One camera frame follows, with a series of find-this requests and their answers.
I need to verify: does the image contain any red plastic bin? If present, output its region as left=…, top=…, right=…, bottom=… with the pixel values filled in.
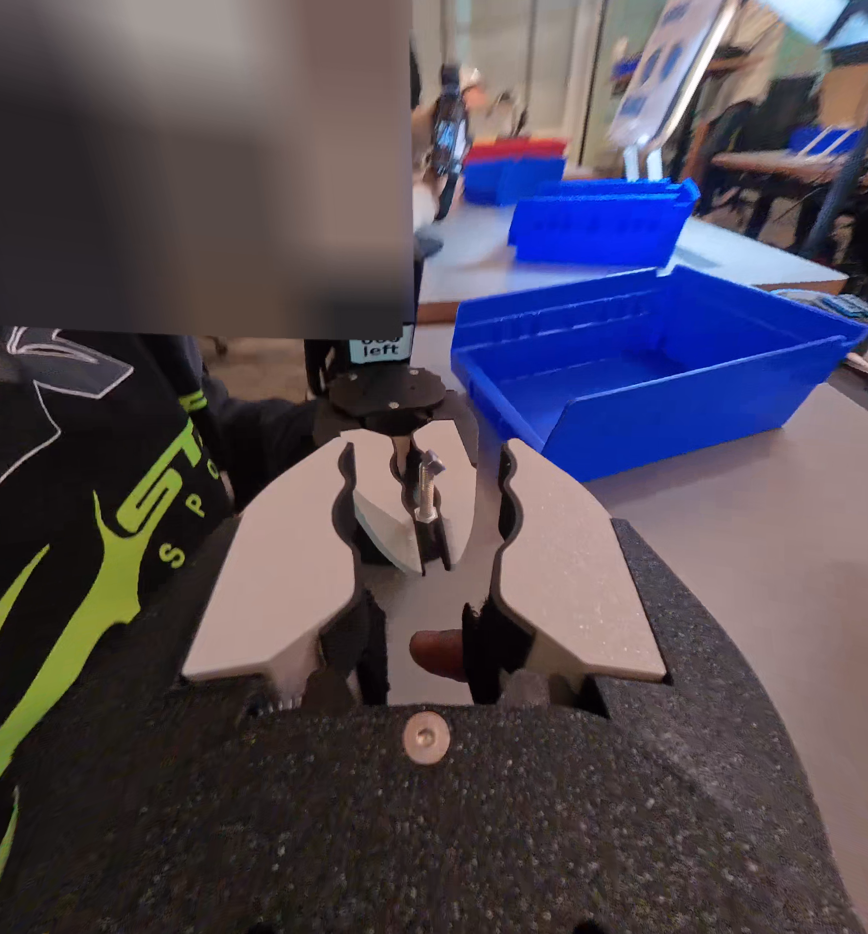
left=466, top=137, right=570, bottom=166

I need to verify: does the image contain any person's right hand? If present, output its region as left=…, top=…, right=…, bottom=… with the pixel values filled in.
left=409, top=628, right=468, bottom=683

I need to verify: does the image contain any printed instruction sheet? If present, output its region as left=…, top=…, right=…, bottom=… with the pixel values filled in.
left=607, top=0, right=743, bottom=148

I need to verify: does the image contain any person's left forearm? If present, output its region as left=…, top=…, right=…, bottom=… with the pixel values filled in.
left=204, top=379, right=319, bottom=506

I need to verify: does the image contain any thin silver bolt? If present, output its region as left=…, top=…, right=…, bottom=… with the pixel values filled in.
left=412, top=467, right=441, bottom=523

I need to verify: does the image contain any black light stand pole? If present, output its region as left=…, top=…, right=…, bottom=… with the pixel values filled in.
left=798, top=44, right=868, bottom=258

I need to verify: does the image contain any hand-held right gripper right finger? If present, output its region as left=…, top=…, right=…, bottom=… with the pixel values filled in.
left=491, top=438, right=670, bottom=706

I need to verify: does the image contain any blue plastic bin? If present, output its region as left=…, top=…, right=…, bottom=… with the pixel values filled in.
left=450, top=266, right=868, bottom=484
left=463, top=153, right=568, bottom=208
left=790, top=126, right=863, bottom=156
left=507, top=177, right=700, bottom=268

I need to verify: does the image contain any wooden office desk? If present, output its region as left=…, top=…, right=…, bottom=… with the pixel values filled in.
left=709, top=149, right=868, bottom=258

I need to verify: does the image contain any studio light panel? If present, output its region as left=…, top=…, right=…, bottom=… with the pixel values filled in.
left=762, top=0, right=868, bottom=51

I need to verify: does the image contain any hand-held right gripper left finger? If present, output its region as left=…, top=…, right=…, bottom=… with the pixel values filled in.
left=182, top=438, right=366, bottom=701

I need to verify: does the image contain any white document stand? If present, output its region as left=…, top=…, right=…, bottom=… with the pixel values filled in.
left=618, top=133, right=670, bottom=185

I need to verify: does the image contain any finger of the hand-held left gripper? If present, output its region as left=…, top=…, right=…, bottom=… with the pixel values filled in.
left=339, top=429, right=426, bottom=576
left=410, top=420, right=478, bottom=564

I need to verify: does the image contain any light grey table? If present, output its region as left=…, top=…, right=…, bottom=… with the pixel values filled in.
left=415, top=203, right=850, bottom=323

